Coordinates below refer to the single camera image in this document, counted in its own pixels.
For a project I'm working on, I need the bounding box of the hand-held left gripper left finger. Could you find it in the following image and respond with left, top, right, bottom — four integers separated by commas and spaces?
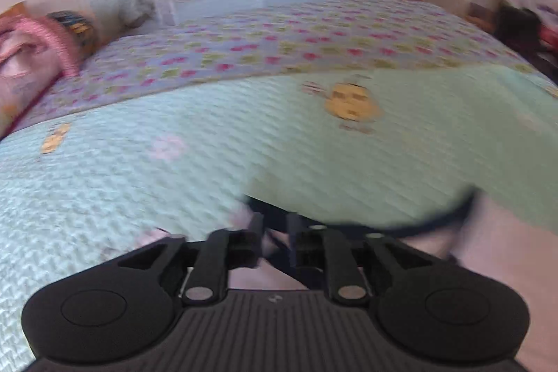
118, 214, 265, 307

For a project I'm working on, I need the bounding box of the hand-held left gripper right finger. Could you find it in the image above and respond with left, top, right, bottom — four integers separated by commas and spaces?
285, 214, 441, 307

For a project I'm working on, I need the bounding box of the white shirt with navy trim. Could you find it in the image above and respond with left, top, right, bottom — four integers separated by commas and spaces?
135, 184, 558, 372

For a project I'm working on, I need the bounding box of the green quilted bee blanket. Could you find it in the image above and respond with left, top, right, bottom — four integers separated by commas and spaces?
0, 64, 558, 372

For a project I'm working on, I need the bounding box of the purple floral bed sheet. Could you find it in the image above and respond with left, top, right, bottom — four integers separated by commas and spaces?
9, 0, 545, 133

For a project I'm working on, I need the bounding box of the blue yellow patterned pillow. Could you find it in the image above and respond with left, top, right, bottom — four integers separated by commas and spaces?
46, 10, 99, 59

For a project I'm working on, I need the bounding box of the pink folded quilt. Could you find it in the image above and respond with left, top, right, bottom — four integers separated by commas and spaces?
0, 3, 81, 137

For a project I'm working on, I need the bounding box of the black suitcase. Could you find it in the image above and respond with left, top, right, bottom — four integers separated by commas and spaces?
495, 3, 542, 50

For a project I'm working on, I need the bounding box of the coiled grey hose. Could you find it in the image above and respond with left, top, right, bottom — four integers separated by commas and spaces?
122, 0, 156, 28

